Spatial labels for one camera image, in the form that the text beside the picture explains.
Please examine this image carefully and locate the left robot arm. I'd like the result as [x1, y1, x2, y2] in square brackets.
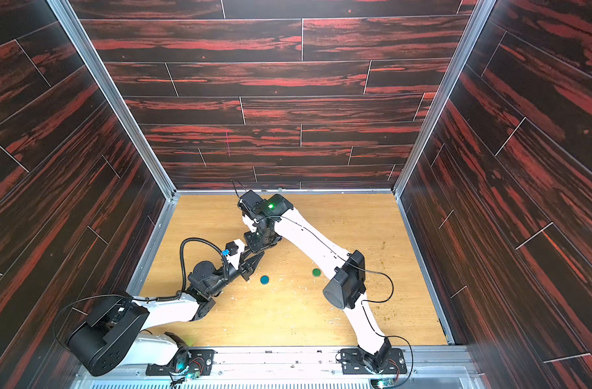
[65, 249, 264, 378]

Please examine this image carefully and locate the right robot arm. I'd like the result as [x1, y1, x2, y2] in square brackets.
[238, 191, 392, 374]

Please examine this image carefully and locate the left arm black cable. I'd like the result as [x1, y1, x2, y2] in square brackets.
[178, 237, 226, 298]

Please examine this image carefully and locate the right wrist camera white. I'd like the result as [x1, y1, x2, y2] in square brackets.
[238, 190, 263, 225]

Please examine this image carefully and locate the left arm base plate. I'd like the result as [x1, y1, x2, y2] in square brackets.
[145, 348, 216, 379]

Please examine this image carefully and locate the front aluminium rail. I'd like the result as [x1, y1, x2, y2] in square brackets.
[72, 345, 490, 388]

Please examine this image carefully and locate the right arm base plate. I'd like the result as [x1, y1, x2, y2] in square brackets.
[336, 348, 408, 375]

